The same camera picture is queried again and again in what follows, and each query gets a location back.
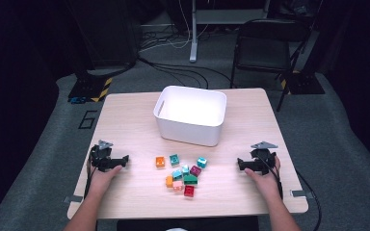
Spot left hand-held gripper cable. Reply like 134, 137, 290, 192
83, 145, 98, 199

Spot grey tape piece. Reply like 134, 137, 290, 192
289, 189, 311, 198
63, 194, 84, 204

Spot person's left hand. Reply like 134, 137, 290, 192
88, 166, 123, 197

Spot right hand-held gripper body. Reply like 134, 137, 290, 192
250, 141, 278, 176

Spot right hand-held gripper cable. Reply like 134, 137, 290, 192
255, 153, 323, 231

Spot black floor cables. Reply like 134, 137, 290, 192
137, 57, 233, 90

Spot white floor cables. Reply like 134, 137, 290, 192
139, 0, 210, 53

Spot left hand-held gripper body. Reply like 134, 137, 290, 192
90, 139, 117, 173

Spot person's dark clothing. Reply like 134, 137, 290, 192
117, 216, 260, 231

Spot hand-held gripper cable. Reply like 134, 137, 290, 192
83, 145, 98, 199
255, 153, 323, 231

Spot dark cabinet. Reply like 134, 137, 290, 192
66, 0, 140, 71

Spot black yellow striped stand base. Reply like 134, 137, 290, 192
67, 75, 114, 104

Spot black folding chair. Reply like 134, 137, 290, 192
229, 17, 316, 113

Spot grey metal desk frame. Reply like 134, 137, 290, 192
188, 0, 272, 64

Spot person's right hand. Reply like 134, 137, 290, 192
244, 155, 283, 202

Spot dark green toy block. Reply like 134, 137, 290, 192
183, 174, 198, 186

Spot white plastic bin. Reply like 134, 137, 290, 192
152, 85, 228, 148

